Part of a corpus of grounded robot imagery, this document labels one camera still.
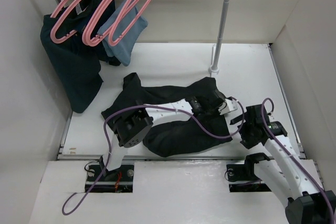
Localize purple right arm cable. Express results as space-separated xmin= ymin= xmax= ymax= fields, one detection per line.
xmin=260 ymin=98 xmax=336 ymax=219

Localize dark green hanging trousers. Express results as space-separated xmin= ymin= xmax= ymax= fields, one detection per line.
xmin=40 ymin=15 xmax=103 ymax=113

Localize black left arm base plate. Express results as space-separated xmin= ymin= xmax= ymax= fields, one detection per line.
xmin=84 ymin=162 xmax=134 ymax=193

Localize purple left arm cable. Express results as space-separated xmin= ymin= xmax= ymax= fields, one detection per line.
xmin=61 ymin=99 xmax=245 ymax=215

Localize grey right rack pole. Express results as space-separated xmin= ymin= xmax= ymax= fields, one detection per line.
xmin=211 ymin=0 xmax=236 ymax=70

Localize dark navy hanging garment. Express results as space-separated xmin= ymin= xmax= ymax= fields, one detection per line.
xmin=70 ymin=0 xmax=121 ymax=66

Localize pink hanger rightmost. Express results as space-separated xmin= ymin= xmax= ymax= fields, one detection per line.
xmin=108 ymin=0 xmax=160 ymax=47

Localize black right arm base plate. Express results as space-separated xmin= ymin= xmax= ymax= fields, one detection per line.
xmin=225 ymin=163 xmax=271 ymax=193

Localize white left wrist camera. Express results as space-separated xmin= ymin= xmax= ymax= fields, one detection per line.
xmin=224 ymin=98 xmax=238 ymax=114

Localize light blue hanging garment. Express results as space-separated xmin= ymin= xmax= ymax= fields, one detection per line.
xmin=97 ymin=0 xmax=149 ymax=67

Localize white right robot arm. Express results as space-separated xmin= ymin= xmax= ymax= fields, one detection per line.
xmin=227 ymin=104 xmax=335 ymax=223

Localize black trousers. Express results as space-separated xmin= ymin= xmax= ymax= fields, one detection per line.
xmin=101 ymin=73 xmax=233 ymax=157

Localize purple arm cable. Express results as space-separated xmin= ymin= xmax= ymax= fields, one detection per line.
xmin=260 ymin=98 xmax=336 ymax=219
xmin=61 ymin=99 xmax=245 ymax=215

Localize white rack base foot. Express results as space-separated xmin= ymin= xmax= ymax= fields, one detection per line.
xmin=208 ymin=45 xmax=220 ymax=76

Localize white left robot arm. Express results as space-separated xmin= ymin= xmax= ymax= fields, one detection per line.
xmin=99 ymin=90 xmax=236 ymax=180

